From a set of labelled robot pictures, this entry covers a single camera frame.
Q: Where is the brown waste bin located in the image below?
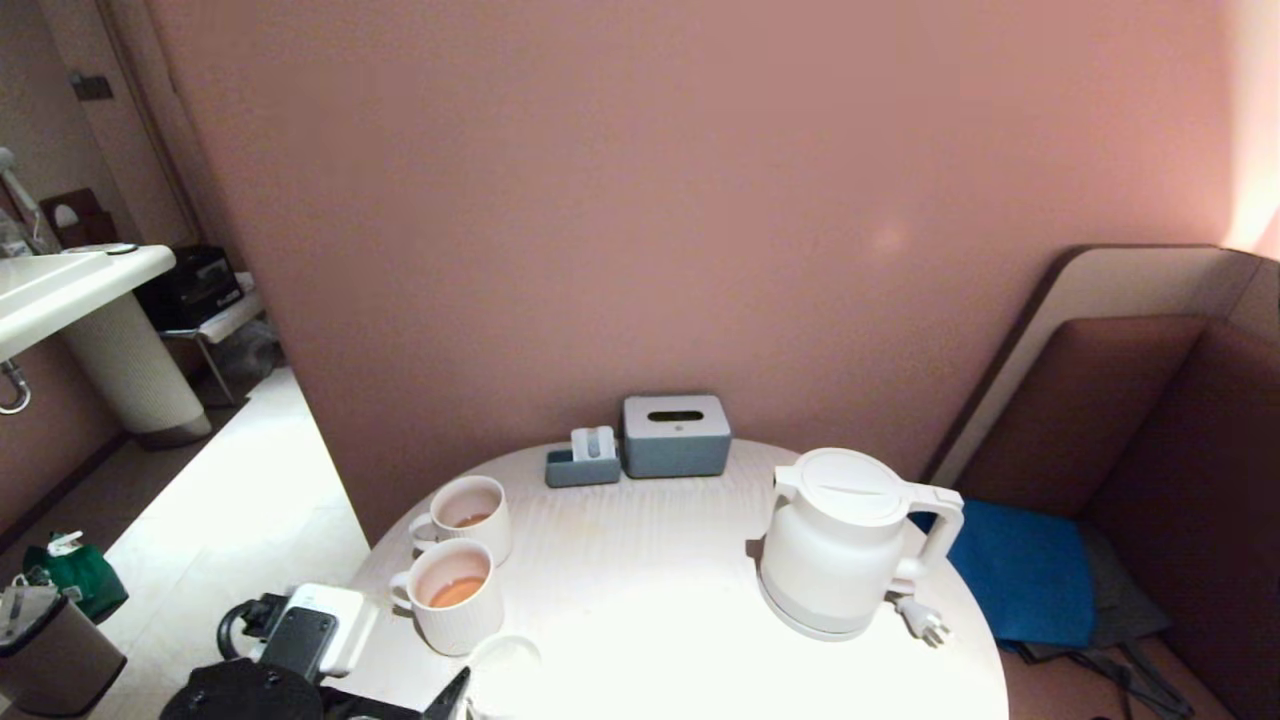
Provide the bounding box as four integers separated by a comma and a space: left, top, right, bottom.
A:
0, 574, 128, 717

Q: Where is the white pedestal sink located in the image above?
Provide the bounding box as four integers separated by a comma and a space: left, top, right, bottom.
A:
0, 244, 176, 361

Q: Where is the blue folded cloth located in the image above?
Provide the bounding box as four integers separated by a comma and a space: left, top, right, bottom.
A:
910, 500, 1097, 649

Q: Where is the white ribbed mug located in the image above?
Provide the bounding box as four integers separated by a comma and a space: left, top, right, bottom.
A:
388, 538, 505, 658
408, 474, 513, 566

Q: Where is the white power plug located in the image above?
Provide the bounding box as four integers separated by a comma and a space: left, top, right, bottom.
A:
893, 595, 949, 648

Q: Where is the grey round kettle base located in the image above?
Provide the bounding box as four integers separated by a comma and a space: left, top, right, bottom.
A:
758, 575, 901, 642

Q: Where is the small grey sachet holder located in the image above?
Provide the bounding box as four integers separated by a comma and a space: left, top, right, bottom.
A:
545, 445, 623, 488

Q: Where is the black box appliance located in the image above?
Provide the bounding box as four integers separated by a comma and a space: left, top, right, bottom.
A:
133, 245, 244, 331

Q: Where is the smooth white handleless cup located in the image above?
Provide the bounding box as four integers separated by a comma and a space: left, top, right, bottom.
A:
468, 635, 544, 720

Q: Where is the white electric kettle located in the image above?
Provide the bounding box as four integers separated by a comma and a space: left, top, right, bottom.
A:
760, 447, 966, 633

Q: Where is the chrome sink faucet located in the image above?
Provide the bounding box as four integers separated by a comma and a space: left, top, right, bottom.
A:
0, 145, 46, 256

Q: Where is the brown upholstered bench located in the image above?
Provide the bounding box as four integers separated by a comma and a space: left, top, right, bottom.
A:
950, 315, 1280, 720

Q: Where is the brown wall holder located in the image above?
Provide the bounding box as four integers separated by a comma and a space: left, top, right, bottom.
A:
38, 187, 116, 250

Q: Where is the grey plastic bag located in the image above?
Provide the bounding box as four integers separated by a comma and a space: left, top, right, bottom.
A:
215, 322, 283, 391

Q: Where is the grey blue tissue box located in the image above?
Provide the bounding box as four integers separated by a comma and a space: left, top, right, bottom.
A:
622, 393, 733, 478

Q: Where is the green bag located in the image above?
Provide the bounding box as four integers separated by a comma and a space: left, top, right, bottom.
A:
22, 532, 129, 623

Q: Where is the white metal-leg rack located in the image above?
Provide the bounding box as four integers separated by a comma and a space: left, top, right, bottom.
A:
160, 287, 266, 408

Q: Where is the white ribbed sink pedestal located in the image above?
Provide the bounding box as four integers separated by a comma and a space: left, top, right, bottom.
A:
57, 292, 213, 450

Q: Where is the thin dark loose cable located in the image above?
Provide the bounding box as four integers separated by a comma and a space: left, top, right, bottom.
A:
1020, 640, 1241, 720

